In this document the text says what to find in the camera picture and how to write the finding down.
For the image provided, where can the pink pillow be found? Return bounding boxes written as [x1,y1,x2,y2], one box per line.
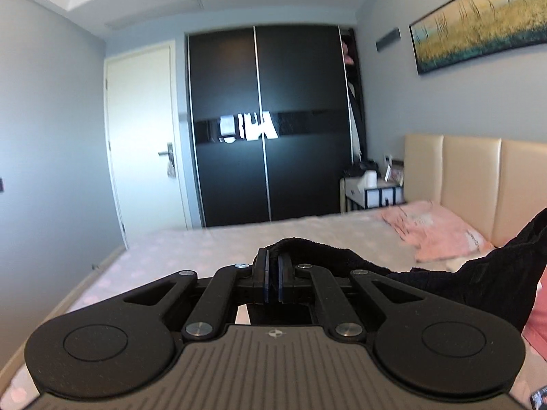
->
[380,200,496,264]

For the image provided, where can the small picture frame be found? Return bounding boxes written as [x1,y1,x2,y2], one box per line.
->
[384,156,405,184]

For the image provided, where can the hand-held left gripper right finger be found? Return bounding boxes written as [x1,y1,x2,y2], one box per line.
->
[277,254,424,341]

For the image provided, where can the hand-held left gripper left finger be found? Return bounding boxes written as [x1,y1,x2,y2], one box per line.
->
[122,248,271,342]

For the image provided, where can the bed with polka dot sheet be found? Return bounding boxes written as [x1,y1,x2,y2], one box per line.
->
[0,210,547,396]

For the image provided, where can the hanging clothes in wardrobe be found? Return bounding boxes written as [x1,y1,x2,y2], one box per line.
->
[341,38,367,160]

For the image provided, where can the black sliding door wardrobe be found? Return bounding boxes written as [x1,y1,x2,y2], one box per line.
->
[185,25,369,228]

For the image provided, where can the black garment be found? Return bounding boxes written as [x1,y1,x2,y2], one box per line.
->
[247,208,547,334]

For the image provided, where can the white room door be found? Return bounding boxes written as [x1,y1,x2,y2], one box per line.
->
[104,44,191,249]

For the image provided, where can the person's red clothing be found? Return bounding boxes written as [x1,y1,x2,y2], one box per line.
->
[522,281,547,351]

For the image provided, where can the black wall lamp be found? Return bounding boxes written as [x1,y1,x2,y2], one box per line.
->
[375,28,401,51]

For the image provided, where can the white nightstand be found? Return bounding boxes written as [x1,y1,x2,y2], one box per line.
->
[339,172,405,214]

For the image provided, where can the framed landscape painting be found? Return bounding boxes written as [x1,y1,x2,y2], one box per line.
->
[408,0,547,76]

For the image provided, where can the beige padded headboard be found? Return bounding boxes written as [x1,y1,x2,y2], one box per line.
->
[404,133,547,249]

